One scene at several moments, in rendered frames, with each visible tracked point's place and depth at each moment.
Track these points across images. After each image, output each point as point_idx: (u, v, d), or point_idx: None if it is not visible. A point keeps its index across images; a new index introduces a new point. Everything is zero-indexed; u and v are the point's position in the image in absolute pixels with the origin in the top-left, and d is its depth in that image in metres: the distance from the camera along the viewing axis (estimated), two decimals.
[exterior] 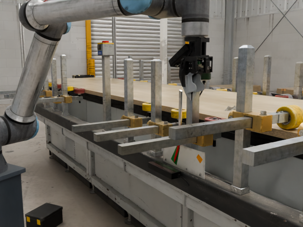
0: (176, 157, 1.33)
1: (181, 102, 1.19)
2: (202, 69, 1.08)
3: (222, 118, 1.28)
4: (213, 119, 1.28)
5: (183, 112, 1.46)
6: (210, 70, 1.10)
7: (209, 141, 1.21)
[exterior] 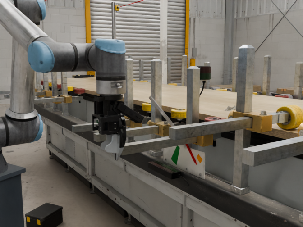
0: (194, 158, 1.24)
1: (156, 103, 1.33)
2: (98, 129, 1.02)
3: (222, 118, 1.28)
4: (213, 119, 1.28)
5: (183, 112, 1.46)
6: (103, 133, 0.99)
7: (209, 141, 1.21)
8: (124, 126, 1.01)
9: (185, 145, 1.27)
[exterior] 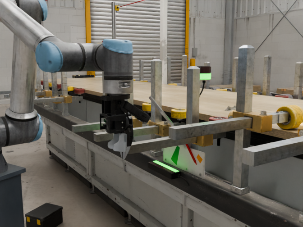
0: (194, 158, 1.24)
1: (156, 103, 1.33)
2: (106, 128, 1.03)
3: (226, 118, 1.29)
4: (217, 119, 1.29)
5: (183, 112, 1.46)
6: (111, 131, 1.01)
7: (209, 141, 1.21)
8: (131, 125, 1.03)
9: (185, 145, 1.27)
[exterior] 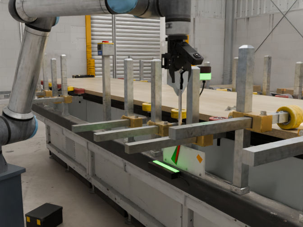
0: (176, 158, 1.33)
1: (181, 101, 1.20)
2: None
3: (226, 118, 1.29)
4: (217, 119, 1.29)
5: (183, 112, 1.46)
6: (162, 66, 1.22)
7: (209, 141, 1.21)
8: (171, 63, 1.15)
9: None
